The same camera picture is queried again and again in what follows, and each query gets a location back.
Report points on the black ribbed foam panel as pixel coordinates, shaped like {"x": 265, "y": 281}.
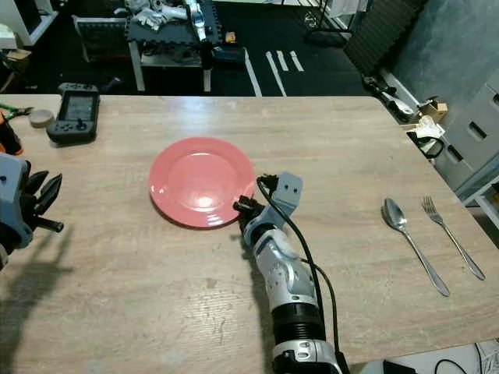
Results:
{"x": 386, "y": 35}

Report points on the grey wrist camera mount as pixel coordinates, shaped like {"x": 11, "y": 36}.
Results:
{"x": 12, "y": 191}
{"x": 285, "y": 191}

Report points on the grey plastic crate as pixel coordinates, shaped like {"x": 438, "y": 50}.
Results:
{"x": 103, "y": 37}

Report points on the brown cardboard box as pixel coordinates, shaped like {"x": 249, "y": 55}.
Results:
{"x": 17, "y": 61}

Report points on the grey handheld controller with screen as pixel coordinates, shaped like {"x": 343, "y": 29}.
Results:
{"x": 76, "y": 113}

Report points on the beige tape roll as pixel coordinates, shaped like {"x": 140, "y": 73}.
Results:
{"x": 40, "y": 118}

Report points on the black metal rack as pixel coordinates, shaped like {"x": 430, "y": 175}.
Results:
{"x": 327, "y": 19}

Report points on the crumpled white paper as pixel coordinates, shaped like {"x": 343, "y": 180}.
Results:
{"x": 425, "y": 128}

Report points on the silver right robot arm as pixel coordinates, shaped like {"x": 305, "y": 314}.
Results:
{"x": 284, "y": 280}

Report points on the white bench with clutter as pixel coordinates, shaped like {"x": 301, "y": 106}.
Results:
{"x": 175, "y": 39}

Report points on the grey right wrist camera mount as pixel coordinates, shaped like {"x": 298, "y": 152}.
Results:
{"x": 285, "y": 191}

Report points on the grey drawer cabinet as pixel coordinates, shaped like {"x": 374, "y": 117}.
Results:
{"x": 472, "y": 132}

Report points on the small open cardboard box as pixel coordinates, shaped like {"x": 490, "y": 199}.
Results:
{"x": 434, "y": 109}

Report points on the long white floor tape strip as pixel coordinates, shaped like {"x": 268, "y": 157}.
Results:
{"x": 253, "y": 74}
{"x": 275, "y": 74}

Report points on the silver metal spoon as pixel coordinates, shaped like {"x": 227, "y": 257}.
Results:
{"x": 394, "y": 213}

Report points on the silver metal fork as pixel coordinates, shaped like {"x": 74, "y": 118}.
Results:
{"x": 433, "y": 212}

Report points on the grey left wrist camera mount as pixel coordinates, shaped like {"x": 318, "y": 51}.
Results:
{"x": 12, "y": 191}

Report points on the red round plate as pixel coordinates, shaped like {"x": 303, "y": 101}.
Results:
{"x": 199, "y": 175}

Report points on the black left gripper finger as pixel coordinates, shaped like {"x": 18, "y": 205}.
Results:
{"x": 37, "y": 191}
{"x": 52, "y": 195}

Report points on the orange and black tool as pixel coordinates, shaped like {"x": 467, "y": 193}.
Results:
{"x": 9, "y": 139}

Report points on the white shelf unit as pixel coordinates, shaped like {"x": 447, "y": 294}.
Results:
{"x": 27, "y": 19}

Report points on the short white floor tape strip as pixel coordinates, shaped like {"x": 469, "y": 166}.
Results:
{"x": 296, "y": 61}
{"x": 282, "y": 61}

